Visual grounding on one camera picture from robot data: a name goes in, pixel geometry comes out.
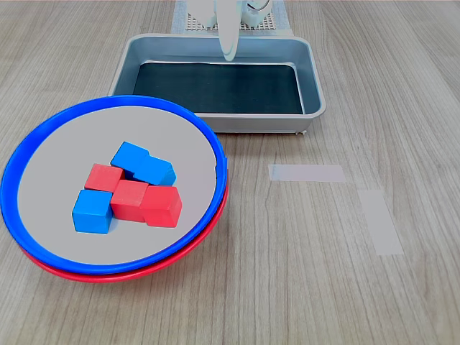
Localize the steel tray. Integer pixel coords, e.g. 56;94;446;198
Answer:
107;33;327;136

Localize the small red cube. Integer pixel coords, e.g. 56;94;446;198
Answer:
141;184;183;229
109;179;150;224
84;163;126;192

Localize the white tape strip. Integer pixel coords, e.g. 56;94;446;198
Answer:
268;164;347;183
357;189;405;257

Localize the white plate blue rim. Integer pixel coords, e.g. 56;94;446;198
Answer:
0;94;229;276

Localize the pale perforated base plate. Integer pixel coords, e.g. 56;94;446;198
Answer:
185;12;278;32

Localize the pale tape sheet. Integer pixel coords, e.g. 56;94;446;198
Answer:
171;0;293;37

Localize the white plate red rim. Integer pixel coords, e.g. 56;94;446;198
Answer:
19;167;231;285

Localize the small blue cube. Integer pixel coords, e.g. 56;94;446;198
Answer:
71;189;114;235
110;141;150;178
132;155;178;188

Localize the black tray mat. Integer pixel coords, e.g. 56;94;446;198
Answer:
132;61;305;115

